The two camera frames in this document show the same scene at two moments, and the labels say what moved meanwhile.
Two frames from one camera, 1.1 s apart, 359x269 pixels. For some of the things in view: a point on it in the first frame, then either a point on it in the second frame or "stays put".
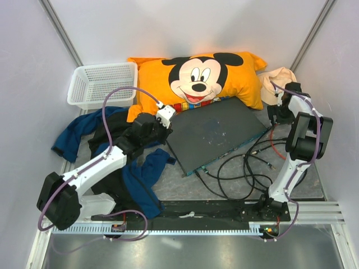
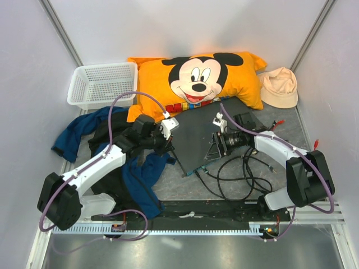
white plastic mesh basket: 89,84 stays put
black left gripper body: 160,132 -> 160,143
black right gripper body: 284,115 -> 231,141
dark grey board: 202,135 stays put
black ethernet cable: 233,199 -> 247,176
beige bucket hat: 280,77 stays put
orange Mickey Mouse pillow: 180,80 stays put
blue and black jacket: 132,185 stays put
